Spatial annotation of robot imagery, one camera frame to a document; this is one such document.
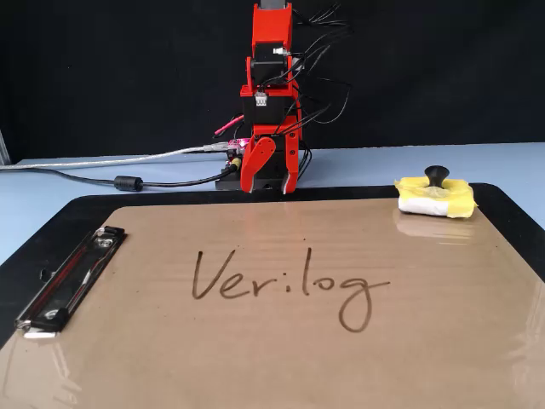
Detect black power cable with ferrite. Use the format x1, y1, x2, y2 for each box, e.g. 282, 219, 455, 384
23, 164, 234, 194

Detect black rubber mat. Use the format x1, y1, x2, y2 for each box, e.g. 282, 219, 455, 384
0, 182, 545, 351

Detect pink red wire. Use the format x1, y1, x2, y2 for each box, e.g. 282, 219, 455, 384
213, 115, 246, 139

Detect silver metal clipboard clip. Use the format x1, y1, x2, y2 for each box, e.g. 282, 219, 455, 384
14, 225, 127, 341

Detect yellow taped sponge with knob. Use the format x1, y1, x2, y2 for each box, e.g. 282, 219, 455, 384
393, 164, 479, 221

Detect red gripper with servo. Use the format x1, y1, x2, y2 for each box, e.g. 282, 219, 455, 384
239, 113, 302, 195

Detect silver braided USB cable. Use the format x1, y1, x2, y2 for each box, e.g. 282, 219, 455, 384
0, 142, 232, 172

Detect brown clipboard board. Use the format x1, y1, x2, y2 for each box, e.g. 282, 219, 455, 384
0, 195, 545, 409

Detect black arm servo wires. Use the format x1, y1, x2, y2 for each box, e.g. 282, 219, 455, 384
292, 3, 355, 181

